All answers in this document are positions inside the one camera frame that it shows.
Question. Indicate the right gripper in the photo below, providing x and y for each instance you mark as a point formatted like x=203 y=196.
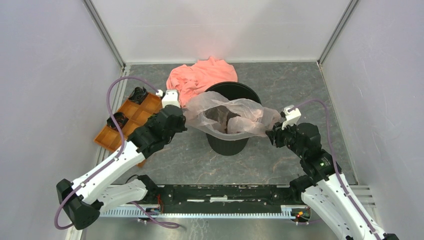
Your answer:
x=276 y=134

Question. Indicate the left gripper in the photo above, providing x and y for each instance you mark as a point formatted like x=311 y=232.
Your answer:
x=182 y=126

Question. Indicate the pink plastic trash bag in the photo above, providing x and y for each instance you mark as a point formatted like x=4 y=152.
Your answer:
x=229 y=120

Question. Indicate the black trash bin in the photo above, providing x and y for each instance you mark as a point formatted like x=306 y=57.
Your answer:
x=232 y=91

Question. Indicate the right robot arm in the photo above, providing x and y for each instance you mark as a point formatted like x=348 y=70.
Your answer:
x=324 y=187

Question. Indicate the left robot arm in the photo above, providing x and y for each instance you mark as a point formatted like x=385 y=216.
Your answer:
x=86 y=197

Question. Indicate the orange compartment tray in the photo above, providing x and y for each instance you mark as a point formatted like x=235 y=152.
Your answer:
x=137 y=114

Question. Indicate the dark rolled sock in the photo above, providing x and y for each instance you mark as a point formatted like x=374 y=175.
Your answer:
x=138 y=95
x=120 y=119

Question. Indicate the salmon pink cloth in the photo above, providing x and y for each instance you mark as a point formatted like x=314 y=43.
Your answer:
x=195 y=79

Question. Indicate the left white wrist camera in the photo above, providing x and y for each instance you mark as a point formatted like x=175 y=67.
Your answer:
x=169 y=97

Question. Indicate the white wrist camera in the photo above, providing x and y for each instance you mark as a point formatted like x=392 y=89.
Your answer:
x=291 y=114
x=169 y=97

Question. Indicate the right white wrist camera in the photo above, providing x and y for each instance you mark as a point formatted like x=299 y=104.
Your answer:
x=291 y=114

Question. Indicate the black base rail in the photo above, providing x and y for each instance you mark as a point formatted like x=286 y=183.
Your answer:
x=225 y=200

